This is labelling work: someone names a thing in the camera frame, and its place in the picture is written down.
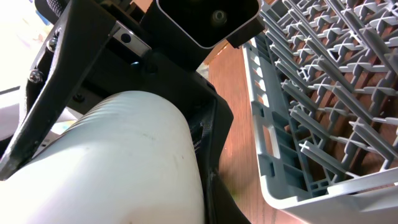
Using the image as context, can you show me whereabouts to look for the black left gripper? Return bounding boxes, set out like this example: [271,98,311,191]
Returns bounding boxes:
[19,1,220,125]

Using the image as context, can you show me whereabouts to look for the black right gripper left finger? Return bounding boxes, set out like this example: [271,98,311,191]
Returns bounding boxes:
[1,1,116,180]

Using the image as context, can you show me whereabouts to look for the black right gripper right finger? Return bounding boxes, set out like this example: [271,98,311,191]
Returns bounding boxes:
[188,97,249,224]

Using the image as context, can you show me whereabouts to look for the white ribbed cup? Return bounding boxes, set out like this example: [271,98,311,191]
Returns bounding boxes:
[1,91,205,223]

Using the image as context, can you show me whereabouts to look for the grey plastic dish rack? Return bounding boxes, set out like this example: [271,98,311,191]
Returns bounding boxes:
[242,0,398,224]

